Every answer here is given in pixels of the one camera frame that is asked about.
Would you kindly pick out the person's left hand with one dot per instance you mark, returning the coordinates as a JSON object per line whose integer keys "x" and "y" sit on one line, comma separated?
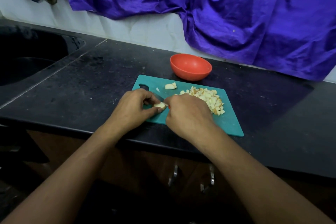
{"x": 130, "y": 111}

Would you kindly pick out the person's right hand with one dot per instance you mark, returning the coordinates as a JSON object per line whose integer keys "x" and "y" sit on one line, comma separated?
{"x": 189, "y": 116}

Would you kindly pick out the pile of diced apple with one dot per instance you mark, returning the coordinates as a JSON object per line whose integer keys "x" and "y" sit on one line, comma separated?
{"x": 211, "y": 98}

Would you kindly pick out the half-round pale potato slice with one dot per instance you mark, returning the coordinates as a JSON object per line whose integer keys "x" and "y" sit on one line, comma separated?
{"x": 171, "y": 85}
{"x": 160, "y": 105}

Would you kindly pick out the teal plastic cutting board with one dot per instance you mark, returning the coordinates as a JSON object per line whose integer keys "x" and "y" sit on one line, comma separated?
{"x": 231, "y": 124}

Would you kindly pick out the orange bowl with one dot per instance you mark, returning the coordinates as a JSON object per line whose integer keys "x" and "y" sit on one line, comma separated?
{"x": 191, "y": 67}

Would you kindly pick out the person's left forearm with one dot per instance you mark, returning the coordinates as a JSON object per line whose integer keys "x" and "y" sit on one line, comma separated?
{"x": 57, "y": 184}

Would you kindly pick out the person's right forearm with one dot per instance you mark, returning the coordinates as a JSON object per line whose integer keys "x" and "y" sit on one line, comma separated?
{"x": 267, "y": 184}

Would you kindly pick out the dark kitchen sink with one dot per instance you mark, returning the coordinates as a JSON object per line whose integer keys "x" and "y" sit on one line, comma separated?
{"x": 31, "y": 58}

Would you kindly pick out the purple cloth curtain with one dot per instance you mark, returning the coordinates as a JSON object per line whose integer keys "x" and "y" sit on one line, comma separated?
{"x": 267, "y": 11}

